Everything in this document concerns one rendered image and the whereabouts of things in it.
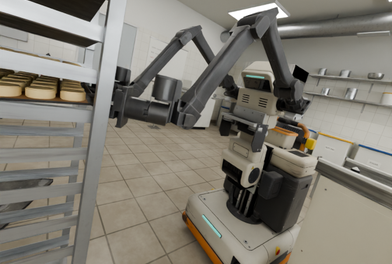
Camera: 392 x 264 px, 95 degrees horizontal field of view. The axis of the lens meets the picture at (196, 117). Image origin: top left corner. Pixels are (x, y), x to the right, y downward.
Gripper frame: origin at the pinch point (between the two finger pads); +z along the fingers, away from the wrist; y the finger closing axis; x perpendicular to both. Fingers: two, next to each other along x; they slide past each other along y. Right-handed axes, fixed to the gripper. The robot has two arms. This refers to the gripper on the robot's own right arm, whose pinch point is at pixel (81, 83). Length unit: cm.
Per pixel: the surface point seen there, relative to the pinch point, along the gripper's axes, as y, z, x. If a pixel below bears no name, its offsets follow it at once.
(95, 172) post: 15.7, 18.1, -34.8
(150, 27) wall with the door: -119, -307, 237
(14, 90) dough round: 0.1, 27.7, -21.1
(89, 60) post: -9.0, -4.7, 4.0
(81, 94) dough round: -1.0, 18.4, -27.0
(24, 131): 22.0, 10.3, 12.7
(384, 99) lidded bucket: -69, -392, -246
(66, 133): 22.4, -0.7, 6.2
